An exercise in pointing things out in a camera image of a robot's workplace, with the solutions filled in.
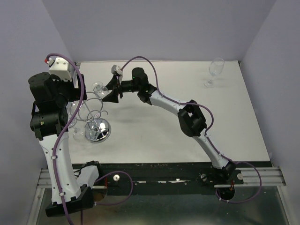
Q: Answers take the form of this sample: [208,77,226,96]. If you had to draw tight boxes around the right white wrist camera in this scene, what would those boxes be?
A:
[111,65,123,83]

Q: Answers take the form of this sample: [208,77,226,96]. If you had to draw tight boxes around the removed wine glass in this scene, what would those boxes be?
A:
[92,81,109,98]
[204,58,225,88]

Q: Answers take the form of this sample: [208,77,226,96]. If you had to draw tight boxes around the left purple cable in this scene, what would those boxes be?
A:
[45,53,134,225]

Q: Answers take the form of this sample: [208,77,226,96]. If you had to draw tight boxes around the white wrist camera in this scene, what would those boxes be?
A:
[111,65,123,83]
[45,57,74,82]

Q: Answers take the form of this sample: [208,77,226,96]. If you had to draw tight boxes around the lower left hanging glass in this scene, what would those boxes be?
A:
[72,126,85,142]

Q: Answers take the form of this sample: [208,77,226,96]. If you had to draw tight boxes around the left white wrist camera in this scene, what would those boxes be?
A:
[45,57,74,82]

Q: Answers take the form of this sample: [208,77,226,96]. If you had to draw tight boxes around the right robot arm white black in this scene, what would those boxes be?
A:
[103,65,236,184]

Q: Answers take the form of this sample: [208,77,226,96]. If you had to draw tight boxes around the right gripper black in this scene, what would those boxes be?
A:
[102,75,140,104]

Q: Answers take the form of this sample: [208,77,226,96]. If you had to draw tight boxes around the chrome wine glass rack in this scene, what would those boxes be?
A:
[76,91,111,144]

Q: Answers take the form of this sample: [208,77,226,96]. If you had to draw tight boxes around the hanging glass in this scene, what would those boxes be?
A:
[67,101,81,128]
[72,126,85,142]

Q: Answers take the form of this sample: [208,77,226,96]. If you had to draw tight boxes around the aluminium rail frame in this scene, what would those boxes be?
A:
[25,61,291,225]

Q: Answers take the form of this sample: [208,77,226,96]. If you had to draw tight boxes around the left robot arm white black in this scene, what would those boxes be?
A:
[28,72,104,217]

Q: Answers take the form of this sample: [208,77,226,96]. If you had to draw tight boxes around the upper left hanging glass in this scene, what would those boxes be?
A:
[67,101,81,128]

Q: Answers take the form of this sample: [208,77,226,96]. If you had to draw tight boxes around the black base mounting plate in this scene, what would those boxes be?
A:
[76,161,245,196]

